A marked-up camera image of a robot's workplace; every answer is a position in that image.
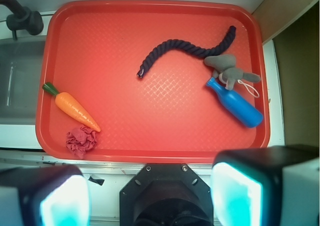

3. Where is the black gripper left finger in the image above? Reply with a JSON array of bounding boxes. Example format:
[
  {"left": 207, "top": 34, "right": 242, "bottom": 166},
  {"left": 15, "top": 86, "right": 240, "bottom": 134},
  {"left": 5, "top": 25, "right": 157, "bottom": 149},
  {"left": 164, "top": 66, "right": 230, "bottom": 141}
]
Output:
[{"left": 0, "top": 164, "right": 91, "bottom": 226}]

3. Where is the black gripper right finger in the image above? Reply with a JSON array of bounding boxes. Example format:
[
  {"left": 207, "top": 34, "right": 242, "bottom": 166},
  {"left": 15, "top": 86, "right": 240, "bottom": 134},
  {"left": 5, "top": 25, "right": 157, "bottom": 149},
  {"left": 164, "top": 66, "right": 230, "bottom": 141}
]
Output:
[{"left": 210, "top": 144, "right": 320, "bottom": 226}]

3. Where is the crumpled red cloth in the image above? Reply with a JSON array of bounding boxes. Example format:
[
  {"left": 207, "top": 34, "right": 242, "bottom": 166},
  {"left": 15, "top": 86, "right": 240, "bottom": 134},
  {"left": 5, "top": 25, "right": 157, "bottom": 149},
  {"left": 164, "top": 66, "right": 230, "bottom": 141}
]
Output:
[{"left": 65, "top": 125, "right": 97, "bottom": 160}]

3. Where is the blue plastic bottle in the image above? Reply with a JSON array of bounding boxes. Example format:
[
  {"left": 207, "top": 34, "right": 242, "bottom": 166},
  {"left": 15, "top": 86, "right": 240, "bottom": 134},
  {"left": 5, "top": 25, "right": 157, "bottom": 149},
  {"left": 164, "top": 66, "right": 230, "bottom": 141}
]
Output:
[{"left": 206, "top": 77, "right": 264, "bottom": 128}]

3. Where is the orange toy carrot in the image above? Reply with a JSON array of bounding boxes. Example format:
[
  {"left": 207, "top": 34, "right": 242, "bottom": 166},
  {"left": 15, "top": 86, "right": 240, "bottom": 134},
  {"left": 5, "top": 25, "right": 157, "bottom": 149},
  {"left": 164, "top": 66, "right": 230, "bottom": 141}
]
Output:
[{"left": 42, "top": 82, "right": 101, "bottom": 132}]

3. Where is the grey plush elephant toy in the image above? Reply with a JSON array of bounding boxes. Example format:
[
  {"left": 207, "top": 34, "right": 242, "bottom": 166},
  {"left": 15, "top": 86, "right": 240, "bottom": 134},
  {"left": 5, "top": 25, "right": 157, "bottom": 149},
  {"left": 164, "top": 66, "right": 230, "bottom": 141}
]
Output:
[{"left": 204, "top": 54, "right": 261, "bottom": 91}]

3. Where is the metal sink basin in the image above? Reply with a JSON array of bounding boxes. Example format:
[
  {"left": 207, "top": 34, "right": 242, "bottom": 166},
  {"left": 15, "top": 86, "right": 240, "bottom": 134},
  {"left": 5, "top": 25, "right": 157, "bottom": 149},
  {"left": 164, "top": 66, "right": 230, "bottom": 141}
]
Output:
[{"left": 0, "top": 36, "right": 46, "bottom": 125}]

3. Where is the red plastic tray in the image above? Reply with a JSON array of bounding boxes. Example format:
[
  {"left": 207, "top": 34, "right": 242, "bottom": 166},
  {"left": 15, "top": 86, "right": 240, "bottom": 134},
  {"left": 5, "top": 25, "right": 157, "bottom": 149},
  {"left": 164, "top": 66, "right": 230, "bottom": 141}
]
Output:
[{"left": 40, "top": 0, "right": 270, "bottom": 164}]

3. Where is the black faucet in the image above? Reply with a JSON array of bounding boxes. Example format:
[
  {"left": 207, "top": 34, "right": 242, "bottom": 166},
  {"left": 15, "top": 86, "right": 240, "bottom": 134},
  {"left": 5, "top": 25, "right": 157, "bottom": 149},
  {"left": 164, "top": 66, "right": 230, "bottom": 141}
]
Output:
[{"left": 0, "top": 0, "right": 44, "bottom": 41}]

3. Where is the dark blue rope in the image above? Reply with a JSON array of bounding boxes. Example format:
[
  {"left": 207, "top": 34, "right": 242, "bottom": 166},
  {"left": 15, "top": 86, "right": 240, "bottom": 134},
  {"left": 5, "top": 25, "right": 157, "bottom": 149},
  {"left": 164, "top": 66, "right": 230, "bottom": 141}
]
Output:
[{"left": 136, "top": 25, "right": 237, "bottom": 79}]

